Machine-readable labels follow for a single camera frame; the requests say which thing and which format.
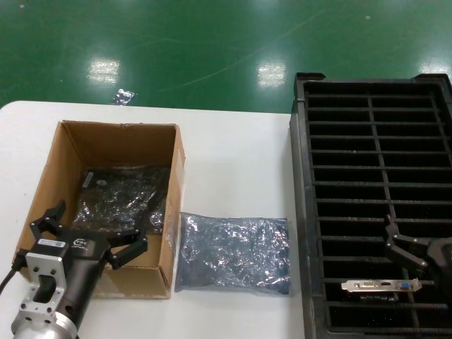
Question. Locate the black slotted plastic container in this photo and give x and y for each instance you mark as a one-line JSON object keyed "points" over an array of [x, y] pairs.
{"points": [[300, 176]]}

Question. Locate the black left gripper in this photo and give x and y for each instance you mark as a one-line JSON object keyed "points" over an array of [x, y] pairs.
{"points": [[84, 257]]}

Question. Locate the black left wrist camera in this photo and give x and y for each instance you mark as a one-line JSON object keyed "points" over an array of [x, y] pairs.
{"points": [[51, 244]]}

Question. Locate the anti-static bags in box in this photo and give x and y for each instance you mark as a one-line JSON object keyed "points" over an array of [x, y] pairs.
{"points": [[120, 201]]}

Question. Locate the grey antistatic bag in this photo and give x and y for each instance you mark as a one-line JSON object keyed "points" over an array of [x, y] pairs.
{"points": [[233, 254]]}

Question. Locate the graphics card with silver bracket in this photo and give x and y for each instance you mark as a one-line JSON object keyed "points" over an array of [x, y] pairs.
{"points": [[381, 285]]}

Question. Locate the brown cardboard box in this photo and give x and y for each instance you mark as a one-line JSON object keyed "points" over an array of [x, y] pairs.
{"points": [[106, 141]]}

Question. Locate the crumpled foil scrap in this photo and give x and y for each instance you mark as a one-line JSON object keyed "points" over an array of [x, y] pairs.
{"points": [[124, 97]]}

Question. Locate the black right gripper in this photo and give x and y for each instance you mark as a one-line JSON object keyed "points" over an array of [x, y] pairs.
{"points": [[441, 257]]}

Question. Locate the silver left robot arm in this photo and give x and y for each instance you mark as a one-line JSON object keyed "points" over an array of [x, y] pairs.
{"points": [[42, 330]]}

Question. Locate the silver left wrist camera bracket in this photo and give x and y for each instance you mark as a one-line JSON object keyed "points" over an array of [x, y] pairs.
{"points": [[42, 265]]}

